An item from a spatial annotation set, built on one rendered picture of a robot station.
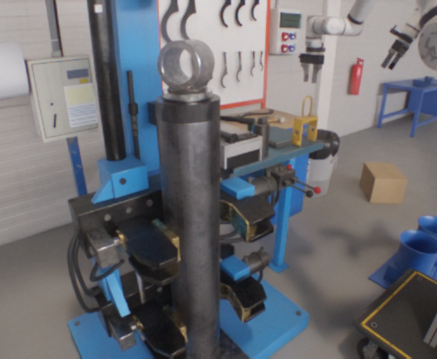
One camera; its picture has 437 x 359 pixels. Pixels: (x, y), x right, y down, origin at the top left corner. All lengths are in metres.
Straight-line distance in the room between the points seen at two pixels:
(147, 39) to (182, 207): 0.71
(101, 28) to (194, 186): 0.65
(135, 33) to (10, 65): 0.61
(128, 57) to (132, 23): 0.14
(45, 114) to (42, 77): 0.18
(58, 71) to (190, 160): 0.93
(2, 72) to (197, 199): 1.06
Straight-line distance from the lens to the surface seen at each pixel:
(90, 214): 1.24
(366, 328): 1.88
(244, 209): 1.32
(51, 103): 1.74
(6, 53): 1.70
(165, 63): 1.05
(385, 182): 3.67
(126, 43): 1.38
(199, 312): 1.44
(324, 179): 3.57
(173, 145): 1.03
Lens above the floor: 1.68
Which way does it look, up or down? 26 degrees down
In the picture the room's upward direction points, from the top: straight up
